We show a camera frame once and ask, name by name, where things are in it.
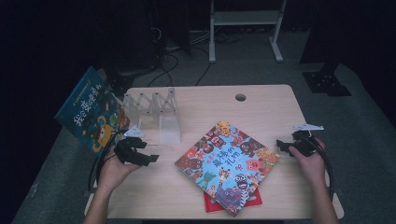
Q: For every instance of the black stand foot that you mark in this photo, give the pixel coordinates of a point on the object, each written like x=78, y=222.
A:
x=120, y=84

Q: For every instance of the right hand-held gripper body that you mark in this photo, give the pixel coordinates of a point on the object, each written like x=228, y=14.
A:
x=303, y=143

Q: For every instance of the clear acrylic book rack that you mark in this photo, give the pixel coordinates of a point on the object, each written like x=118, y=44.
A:
x=169, y=127

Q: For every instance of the colourful animal picture book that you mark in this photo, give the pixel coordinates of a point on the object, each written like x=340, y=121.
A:
x=227, y=161

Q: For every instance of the dark blue picture book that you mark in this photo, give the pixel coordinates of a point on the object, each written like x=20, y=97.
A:
x=88, y=112

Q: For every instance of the person's left hand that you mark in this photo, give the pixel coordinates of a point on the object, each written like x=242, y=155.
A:
x=112, y=172

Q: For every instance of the person's right hand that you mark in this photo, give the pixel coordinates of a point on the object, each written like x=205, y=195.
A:
x=311, y=168

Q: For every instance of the red picture book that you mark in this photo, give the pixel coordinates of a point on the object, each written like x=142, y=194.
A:
x=210, y=203

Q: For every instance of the black floor base plate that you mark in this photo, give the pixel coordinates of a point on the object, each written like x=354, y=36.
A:
x=327, y=83

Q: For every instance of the white metal stand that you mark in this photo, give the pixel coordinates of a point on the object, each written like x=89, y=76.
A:
x=246, y=17

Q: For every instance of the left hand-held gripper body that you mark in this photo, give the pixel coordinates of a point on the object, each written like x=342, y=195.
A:
x=129, y=149

